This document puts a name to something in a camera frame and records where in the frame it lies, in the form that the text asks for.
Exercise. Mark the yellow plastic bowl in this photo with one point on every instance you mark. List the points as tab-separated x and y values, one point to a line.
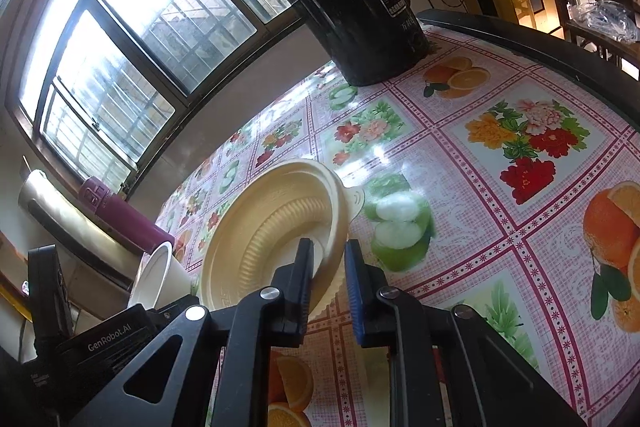
260	232

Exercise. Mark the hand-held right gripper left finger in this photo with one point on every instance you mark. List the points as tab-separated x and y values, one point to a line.
300	292

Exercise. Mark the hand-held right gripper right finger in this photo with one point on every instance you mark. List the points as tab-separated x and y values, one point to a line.
352	292

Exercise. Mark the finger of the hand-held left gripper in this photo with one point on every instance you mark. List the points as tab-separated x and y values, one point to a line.
172	308

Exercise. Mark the white paper bowl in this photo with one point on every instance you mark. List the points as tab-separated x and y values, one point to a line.
167	279

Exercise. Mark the black electric kettle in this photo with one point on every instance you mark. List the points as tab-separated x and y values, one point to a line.
360	7

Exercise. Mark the tower air conditioner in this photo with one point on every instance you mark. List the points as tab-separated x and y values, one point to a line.
65	217

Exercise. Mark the wooden chair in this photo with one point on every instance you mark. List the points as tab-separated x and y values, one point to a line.
600	49

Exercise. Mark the clear plastic bag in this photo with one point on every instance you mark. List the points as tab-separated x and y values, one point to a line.
605	19

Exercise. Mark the purple thermos bottle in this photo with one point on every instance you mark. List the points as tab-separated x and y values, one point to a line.
120	217

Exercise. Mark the wooden framed barred window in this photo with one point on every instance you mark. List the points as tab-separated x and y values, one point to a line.
130	32

